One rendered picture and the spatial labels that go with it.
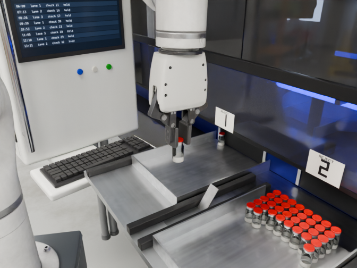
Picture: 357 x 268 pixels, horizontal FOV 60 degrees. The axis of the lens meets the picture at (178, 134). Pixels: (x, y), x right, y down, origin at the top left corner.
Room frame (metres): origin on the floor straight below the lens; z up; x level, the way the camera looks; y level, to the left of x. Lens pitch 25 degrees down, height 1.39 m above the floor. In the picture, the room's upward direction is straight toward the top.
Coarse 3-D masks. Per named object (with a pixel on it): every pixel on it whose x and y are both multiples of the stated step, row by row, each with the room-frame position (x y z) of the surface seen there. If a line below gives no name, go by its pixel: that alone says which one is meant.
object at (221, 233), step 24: (264, 192) 0.68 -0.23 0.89; (216, 216) 0.59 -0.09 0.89; (240, 216) 0.60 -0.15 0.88; (168, 240) 0.52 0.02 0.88; (192, 240) 0.52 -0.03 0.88; (216, 240) 0.52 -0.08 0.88; (240, 240) 0.52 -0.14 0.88; (264, 240) 0.52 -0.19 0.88; (168, 264) 0.45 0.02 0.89; (192, 264) 0.46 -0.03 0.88; (216, 264) 0.46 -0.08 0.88; (240, 264) 0.46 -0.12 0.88; (264, 264) 0.46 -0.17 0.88; (288, 264) 0.46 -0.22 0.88; (312, 264) 0.46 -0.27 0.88; (336, 264) 0.43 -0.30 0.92
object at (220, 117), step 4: (216, 108) 0.92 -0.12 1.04; (216, 112) 0.92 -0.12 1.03; (220, 112) 0.90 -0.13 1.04; (224, 112) 0.89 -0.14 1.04; (228, 112) 0.87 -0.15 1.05; (216, 116) 0.92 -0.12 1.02; (220, 116) 0.90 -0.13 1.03; (224, 116) 0.88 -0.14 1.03; (228, 116) 0.87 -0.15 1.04; (232, 116) 0.86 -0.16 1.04; (216, 120) 0.91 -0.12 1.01; (220, 120) 0.90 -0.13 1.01; (224, 120) 0.88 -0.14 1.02; (228, 120) 0.87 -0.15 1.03; (232, 120) 0.85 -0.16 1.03; (216, 124) 0.91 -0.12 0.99; (220, 124) 0.90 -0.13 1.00; (224, 124) 0.88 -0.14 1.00; (228, 124) 0.87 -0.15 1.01; (232, 124) 0.85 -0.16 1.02; (224, 128) 0.88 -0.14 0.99; (228, 128) 0.87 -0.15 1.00; (232, 128) 0.85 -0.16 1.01; (232, 132) 0.85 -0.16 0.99
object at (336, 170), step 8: (312, 152) 0.63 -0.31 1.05; (312, 160) 0.63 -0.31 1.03; (320, 160) 0.61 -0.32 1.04; (328, 160) 0.60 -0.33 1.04; (312, 168) 0.62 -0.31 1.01; (336, 168) 0.58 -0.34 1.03; (320, 176) 0.60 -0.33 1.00; (328, 176) 0.59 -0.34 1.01; (336, 176) 0.57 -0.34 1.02; (336, 184) 0.57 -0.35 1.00
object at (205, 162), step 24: (192, 144) 0.98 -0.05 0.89; (216, 144) 0.99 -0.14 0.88; (144, 168) 0.78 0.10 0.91; (168, 168) 0.83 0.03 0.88; (192, 168) 0.83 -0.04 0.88; (216, 168) 0.83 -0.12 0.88; (240, 168) 0.83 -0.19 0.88; (264, 168) 0.81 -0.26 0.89; (168, 192) 0.67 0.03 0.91; (192, 192) 0.66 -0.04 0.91
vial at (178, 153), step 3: (180, 144) 0.52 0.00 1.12; (177, 147) 0.52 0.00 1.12; (180, 147) 0.52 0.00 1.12; (183, 147) 0.52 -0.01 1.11; (174, 150) 0.52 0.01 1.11; (177, 150) 0.52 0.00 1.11; (180, 150) 0.52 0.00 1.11; (183, 150) 0.52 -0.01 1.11; (174, 153) 0.52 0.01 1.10; (177, 153) 0.52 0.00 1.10; (180, 153) 0.52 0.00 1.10; (183, 153) 0.52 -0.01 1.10; (174, 156) 0.52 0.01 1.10; (177, 156) 0.52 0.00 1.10; (180, 156) 0.52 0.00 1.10; (183, 156) 0.52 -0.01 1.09; (174, 159) 0.52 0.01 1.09; (177, 159) 0.52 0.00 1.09; (180, 159) 0.52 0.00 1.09; (183, 159) 0.52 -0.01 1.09; (177, 162) 0.52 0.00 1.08; (180, 162) 0.52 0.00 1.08
